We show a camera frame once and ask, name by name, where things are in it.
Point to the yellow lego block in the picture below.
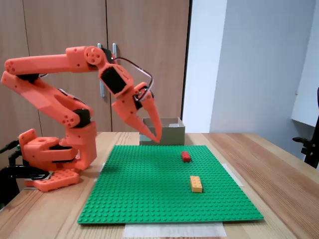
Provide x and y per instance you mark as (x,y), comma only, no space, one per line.
(196,184)

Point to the open cardboard box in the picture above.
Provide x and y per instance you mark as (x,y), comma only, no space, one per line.
(174,137)

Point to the red lego block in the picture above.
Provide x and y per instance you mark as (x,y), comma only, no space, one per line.
(186,156)

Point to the green lego baseplate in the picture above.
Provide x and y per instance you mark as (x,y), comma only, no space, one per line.
(162,189)

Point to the short translucent tape strip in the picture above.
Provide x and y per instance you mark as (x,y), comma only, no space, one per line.
(235,176)
(101,170)

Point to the wooden cabinet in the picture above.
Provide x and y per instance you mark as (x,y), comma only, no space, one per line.
(149,30)

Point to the long translucent tape strip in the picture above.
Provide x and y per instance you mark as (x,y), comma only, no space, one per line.
(174,230)

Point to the black table clamp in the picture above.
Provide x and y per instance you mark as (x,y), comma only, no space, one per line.
(10,174)

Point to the white board panel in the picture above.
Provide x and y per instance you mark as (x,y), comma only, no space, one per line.
(309,74)

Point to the black chair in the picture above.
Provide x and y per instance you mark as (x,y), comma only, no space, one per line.
(311,152)

